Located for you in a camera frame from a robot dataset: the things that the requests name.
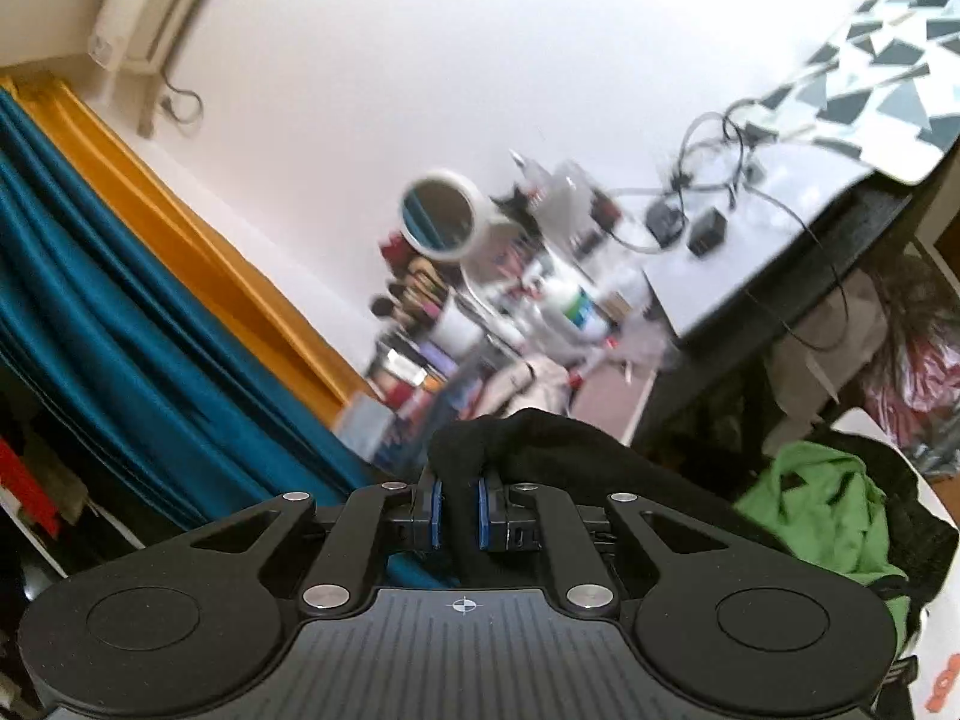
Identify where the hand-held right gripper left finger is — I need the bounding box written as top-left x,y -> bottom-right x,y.
187,477 -> 447,617

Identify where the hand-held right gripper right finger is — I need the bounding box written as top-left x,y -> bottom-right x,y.
476,475 -> 742,620

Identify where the black t-shirt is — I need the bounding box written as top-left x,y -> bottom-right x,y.
426,408 -> 785,590

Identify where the pink clothes pile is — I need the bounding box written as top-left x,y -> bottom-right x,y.
862,255 -> 960,458

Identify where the cluster of makeup items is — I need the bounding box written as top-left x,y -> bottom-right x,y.
364,150 -> 676,466

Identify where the round white mirror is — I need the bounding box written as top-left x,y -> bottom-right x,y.
400,171 -> 526,263

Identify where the white-topped black table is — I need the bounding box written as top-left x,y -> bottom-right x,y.
630,142 -> 960,458

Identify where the green garment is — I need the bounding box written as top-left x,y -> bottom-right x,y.
733,441 -> 912,593

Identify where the black power adapter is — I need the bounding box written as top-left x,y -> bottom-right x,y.
688,210 -> 728,260
646,201 -> 687,247

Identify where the yellow curtain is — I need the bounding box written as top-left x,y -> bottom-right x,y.
0,71 -> 376,410

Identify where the blue curtain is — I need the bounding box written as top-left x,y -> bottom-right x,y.
0,86 -> 458,590

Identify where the beige cloth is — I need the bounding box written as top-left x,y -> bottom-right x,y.
772,270 -> 890,413

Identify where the red flat item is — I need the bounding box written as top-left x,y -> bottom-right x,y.
0,435 -> 61,537

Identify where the dark cloth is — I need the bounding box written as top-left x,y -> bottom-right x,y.
847,431 -> 960,616

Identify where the white bin with orange print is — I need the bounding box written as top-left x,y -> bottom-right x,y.
829,406 -> 960,720

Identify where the white air conditioner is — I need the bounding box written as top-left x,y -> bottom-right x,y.
86,0 -> 248,76

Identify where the geometric patterned mat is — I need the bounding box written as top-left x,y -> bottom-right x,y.
750,0 -> 960,185

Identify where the black cable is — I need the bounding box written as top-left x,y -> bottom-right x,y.
667,99 -> 852,352

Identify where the air conditioner power cord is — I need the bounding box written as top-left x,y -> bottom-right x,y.
139,67 -> 205,140

